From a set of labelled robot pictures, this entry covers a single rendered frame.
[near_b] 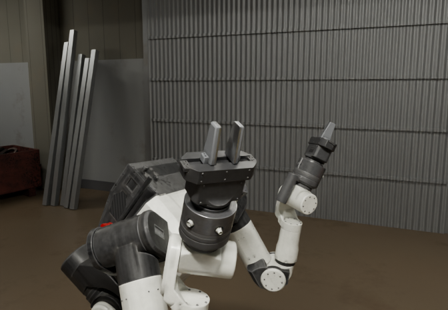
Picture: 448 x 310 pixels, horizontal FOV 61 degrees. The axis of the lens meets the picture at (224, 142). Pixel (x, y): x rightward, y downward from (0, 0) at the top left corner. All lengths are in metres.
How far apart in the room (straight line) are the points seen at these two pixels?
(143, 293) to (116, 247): 0.11
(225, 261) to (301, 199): 0.53
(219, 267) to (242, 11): 3.45
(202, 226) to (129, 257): 0.27
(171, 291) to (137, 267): 0.16
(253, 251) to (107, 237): 0.53
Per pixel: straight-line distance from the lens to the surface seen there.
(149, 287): 0.83
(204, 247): 0.63
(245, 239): 1.23
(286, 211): 1.26
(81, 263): 1.25
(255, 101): 3.85
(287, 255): 1.25
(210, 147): 0.55
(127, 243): 0.84
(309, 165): 1.18
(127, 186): 1.04
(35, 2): 5.26
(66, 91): 4.57
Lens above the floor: 1.28
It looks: 8 degrees down
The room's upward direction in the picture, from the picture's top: straight up
